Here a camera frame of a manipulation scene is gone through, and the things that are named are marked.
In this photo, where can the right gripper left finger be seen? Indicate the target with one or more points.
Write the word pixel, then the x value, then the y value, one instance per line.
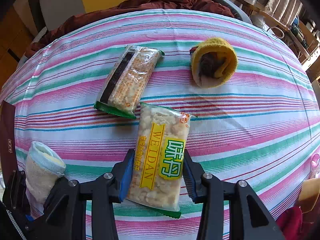
pixel 65 208

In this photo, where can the beige blue sock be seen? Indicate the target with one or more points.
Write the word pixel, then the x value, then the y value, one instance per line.
pixel 42 169

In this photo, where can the yellow label snack packet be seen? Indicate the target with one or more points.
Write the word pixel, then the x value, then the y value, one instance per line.
pixel 159 156

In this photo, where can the orange corn snack packet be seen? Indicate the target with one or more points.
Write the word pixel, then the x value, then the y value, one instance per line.
pixel 125 84

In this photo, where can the yellow sock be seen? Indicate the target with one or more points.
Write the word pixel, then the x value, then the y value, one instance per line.
pixel 213 62

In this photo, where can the dark red booklet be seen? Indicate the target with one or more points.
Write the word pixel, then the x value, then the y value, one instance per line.
pixel 8 152

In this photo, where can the wooden side desk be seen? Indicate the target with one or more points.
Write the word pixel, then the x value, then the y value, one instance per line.
pixel 298 35

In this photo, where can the right pink curtain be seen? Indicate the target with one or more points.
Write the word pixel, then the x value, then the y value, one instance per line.
pixel 285 11

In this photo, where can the maroon blanket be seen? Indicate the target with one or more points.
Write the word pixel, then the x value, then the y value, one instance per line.
pixel 75 22

